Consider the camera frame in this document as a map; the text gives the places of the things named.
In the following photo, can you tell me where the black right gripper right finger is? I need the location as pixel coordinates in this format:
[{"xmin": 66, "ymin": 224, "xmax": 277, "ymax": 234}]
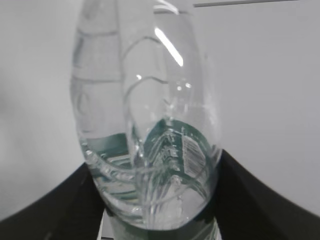
[{"xmin": 179, "ymin": 148, "xmax": 320, "ymax": 240}]

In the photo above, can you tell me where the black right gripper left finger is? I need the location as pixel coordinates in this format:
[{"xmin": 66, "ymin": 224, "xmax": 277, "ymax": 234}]
[{"xmin": 0, "ymin": 164, "xmax": 105, "ymax": 240}]

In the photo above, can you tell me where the clear water bottle green label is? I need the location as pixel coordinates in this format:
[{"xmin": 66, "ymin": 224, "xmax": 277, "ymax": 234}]
[{"xmin": 70, "ymin": 0, "xmax": 222, "ymax": 240}]

